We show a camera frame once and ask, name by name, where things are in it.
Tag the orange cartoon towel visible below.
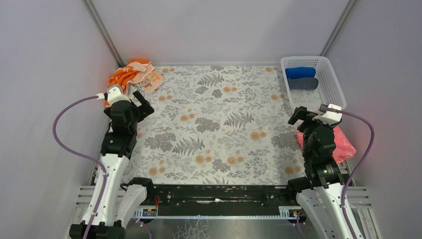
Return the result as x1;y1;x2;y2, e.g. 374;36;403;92
108;58;155;94

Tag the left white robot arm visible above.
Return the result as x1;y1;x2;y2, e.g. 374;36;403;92
69;89;154;239

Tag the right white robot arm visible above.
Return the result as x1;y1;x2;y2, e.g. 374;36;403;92
287;104;365;239

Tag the pink folded towel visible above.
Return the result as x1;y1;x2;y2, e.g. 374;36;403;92
295;126;356;165

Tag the peach lettered towel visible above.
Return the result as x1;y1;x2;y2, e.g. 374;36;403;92
140;71;164;94

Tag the grey rolled towel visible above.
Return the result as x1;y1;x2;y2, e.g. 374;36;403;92
288;78;319;90

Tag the white plastic basket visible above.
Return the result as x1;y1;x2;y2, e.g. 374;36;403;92
281;56;347;111

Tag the blue rolled towel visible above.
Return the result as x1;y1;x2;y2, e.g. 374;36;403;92
285;67;316;79

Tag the floral table mat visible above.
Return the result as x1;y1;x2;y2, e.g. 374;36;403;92
122;66;305;185

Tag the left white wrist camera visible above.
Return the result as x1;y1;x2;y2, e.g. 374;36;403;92
96;85;130;107

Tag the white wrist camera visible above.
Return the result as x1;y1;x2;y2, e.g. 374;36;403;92
96;85;130;107
312;104;342;125

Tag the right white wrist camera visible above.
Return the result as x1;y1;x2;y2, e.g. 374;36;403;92
312;104;342;125

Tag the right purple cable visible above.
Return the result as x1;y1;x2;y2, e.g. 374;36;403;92
334;109;376;239

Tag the purple cable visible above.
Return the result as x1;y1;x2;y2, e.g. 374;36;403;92
52;95;108;239
334;109;376;239

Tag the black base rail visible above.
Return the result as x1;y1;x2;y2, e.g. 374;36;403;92
132;184;301;220

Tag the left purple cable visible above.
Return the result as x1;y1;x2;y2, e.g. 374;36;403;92
52;95;108;239

